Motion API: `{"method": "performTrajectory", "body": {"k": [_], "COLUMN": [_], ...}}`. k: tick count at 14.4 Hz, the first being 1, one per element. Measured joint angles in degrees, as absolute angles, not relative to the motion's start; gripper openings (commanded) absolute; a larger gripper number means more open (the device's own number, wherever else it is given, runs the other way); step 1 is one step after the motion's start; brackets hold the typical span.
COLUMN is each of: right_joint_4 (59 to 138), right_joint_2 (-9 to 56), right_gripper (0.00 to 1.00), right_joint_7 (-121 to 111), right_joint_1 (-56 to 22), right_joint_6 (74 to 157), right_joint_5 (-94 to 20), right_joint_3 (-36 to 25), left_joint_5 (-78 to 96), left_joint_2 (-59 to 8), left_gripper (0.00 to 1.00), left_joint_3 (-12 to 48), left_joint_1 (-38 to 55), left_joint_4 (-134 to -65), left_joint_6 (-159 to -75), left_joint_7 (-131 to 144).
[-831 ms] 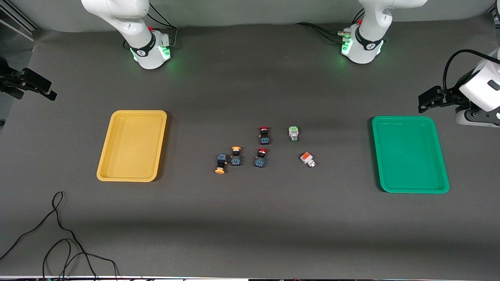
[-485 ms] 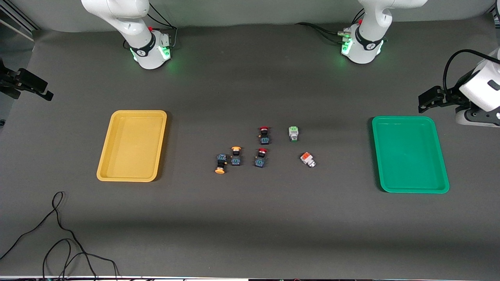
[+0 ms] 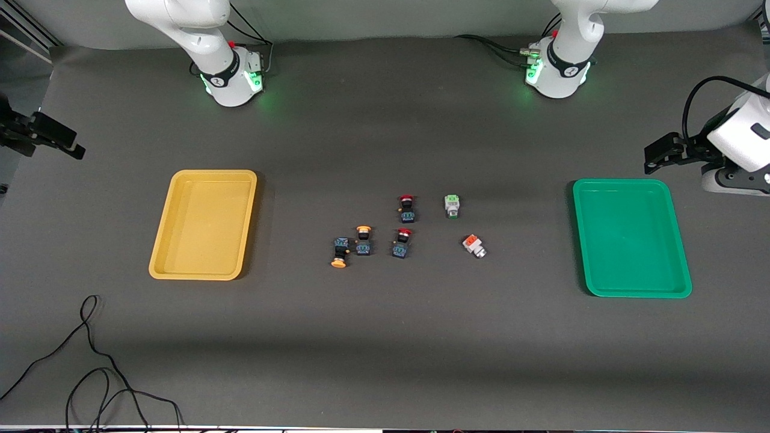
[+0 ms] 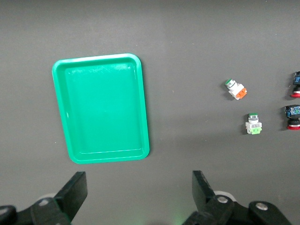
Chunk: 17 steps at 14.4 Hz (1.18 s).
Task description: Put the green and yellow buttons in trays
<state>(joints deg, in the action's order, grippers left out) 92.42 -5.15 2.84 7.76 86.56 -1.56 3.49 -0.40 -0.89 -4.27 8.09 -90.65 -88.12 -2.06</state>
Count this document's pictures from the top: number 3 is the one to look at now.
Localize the black loose cable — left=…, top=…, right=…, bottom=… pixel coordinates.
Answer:
left=0, top=295, right=183, bottom=433

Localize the aluminium frame rail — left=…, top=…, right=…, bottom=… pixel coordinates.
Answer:
left=0, top=9, right=61, bottom=64

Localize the green plastic tray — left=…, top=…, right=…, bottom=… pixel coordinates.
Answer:
left=572, top=179, right=693, bottom=299

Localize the yellow plastic tray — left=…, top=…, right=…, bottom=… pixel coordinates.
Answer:
left=149, top=170, right=258, bottom=281

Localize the black arm base cable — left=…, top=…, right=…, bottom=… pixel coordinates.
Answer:
left=189, top=3, right=274, bottom=76
left=454, top=34, right=536, bottom=67

